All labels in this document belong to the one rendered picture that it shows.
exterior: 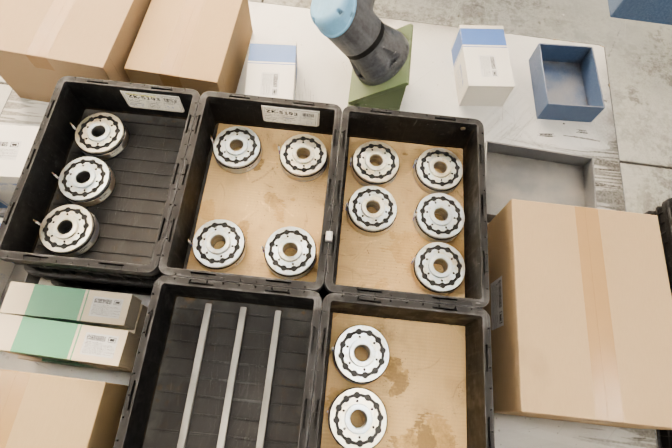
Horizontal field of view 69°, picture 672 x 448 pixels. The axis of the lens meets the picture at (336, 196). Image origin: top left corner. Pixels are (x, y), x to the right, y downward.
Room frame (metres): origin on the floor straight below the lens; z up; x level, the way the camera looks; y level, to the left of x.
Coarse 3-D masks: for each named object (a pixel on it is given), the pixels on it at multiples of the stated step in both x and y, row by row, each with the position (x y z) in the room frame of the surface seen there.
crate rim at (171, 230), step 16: (208, 96) 0.58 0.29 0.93; (224, 96) 0.59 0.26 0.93; (240, 96) 0.59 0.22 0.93; (256, 96) 0.59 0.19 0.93; (336, 112) 0.58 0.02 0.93; (192, 128) 0.50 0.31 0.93; (336, 128) 0.54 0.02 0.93; (192, 144) 0.46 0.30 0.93; (336, 144) 0.50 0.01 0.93; (192, 160) 0.43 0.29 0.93; (336, 160) 0.46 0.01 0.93; (176, 192) 0.36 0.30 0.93; (176, 208) 0.32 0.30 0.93; (176, 224) 0.29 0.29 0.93; (320, 256) 0.26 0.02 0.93; (176, 272) 0.20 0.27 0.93; (208, 272) 0.21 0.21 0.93; (320, 272) 0.23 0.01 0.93; (304, 288) 0.20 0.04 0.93; (320, 288) 0.21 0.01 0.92
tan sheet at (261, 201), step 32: (224, 128) 0.57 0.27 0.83; (256, 128) 0.58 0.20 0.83; (224, 192) 0.41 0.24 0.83; (256, 192) 0.42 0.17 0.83; (288, 192) 0.43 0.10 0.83; (320, 192) 0.44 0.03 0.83; (256, 224) 0.35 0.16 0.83; (288, 224) 0.35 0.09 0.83; (320, 224) 0.36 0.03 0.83; (192, 256) 0.26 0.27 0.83; (256, 256) 0.28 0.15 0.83
